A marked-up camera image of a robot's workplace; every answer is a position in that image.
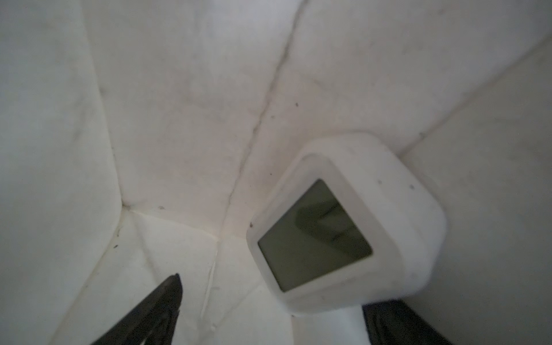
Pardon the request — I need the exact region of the small white digital clock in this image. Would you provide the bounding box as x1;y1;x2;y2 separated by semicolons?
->
247;132;448;316

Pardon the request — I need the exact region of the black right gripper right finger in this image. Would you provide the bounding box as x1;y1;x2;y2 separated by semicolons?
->
362;300;451;345

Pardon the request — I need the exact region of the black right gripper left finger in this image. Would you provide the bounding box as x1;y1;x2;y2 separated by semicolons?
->
94;274;183;345

